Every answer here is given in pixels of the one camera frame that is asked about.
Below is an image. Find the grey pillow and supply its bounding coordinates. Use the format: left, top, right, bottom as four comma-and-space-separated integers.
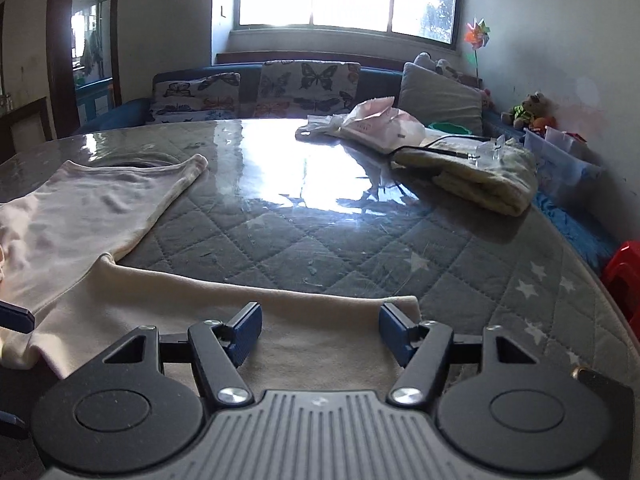
397, 62, 485, 136

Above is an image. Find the pink white plastic bag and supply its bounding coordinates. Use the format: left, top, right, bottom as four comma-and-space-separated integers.
340, 97, 427, 154

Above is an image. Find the translucent plastic storage box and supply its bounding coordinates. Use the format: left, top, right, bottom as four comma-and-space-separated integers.
522, 126, 603, 202

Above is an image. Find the cream shirt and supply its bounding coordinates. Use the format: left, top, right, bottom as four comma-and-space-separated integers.
0, 154, 421, 386

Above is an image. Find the wooden door frame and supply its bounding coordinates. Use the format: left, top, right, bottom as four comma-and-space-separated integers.
46, 0, 124, 137

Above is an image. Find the red plastic stool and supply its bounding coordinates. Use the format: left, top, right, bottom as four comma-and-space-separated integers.
600, 241, 640, 330

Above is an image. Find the dark wooden chair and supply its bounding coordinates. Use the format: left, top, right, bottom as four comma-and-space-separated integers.
0, 97, 54, 163

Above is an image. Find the blue fuzzy blanket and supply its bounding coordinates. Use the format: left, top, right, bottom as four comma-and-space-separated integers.
529, 191, 622, 273

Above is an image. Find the large butterfly print cushion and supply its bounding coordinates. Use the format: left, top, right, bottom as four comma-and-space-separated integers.
255, 60, 362, 119

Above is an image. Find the small butterfly print cushion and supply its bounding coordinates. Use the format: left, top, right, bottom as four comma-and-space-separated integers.
150, 72, 242, 124

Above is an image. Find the teddy bear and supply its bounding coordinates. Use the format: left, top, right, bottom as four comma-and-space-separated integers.
501, 91, 557, 131

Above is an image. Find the green bowl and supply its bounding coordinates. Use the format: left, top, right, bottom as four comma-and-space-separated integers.
429, 121, 474, 136

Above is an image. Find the grey quilted star table cover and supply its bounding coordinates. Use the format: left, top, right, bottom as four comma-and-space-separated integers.
0, 117, 640, 461

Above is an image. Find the clear plastic bag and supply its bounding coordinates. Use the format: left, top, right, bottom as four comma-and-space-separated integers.
295, 114, 351, 142

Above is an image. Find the clear plastic packet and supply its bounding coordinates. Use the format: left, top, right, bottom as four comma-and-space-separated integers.
467, 137, 507, 167

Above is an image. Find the black cable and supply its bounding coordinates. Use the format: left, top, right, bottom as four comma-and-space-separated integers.
387, 132, 493, 162

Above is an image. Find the blue sofa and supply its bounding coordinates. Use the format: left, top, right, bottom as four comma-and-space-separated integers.
72, 62, 526, 137

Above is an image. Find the grey plush toy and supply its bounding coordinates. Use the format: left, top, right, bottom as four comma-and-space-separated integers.
412, 51, 467, 80

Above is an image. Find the folded yellow towel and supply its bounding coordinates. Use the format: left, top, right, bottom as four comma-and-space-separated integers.
392, 136, 540, 217

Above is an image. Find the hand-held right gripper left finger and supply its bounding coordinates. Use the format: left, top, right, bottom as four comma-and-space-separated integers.
102, 301, 264, 408

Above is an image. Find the colourful pinwheel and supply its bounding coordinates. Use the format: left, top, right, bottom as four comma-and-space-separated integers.
464, 19, 492, 86

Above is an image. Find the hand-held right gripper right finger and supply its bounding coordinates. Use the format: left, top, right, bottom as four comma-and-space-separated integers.
378, 302, 544, 407

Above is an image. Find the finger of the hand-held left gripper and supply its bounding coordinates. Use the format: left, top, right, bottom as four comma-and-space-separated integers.
0, 301, 36, 334
0, 410, 27, 440

